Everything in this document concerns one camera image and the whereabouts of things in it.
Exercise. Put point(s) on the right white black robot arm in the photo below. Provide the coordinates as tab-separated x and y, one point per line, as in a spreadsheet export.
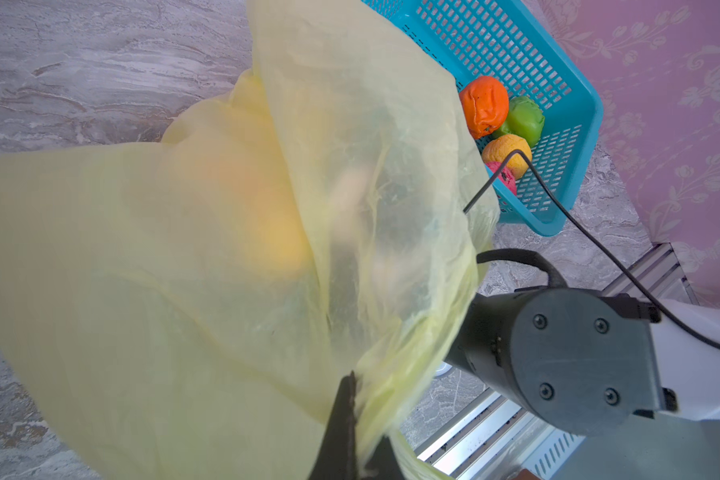
687	345

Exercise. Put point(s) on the pink dragon fruit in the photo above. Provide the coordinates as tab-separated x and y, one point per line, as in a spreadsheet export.
506	177

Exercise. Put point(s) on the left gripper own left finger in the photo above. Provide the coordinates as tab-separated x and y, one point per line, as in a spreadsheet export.
337	458

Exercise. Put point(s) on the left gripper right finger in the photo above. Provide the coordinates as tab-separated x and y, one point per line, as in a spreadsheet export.
383	464

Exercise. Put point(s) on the green fruit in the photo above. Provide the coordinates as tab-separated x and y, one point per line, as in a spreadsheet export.
524	119

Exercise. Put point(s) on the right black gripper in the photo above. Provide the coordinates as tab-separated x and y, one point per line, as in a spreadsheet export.
582	362

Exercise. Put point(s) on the yellow plastic bag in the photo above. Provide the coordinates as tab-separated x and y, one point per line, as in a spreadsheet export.
186	309

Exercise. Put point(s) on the teal plastic basket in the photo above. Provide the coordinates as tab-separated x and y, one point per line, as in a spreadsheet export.
502	39

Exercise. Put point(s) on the red orange persimmon fruit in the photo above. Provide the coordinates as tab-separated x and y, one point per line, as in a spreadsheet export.
485	103

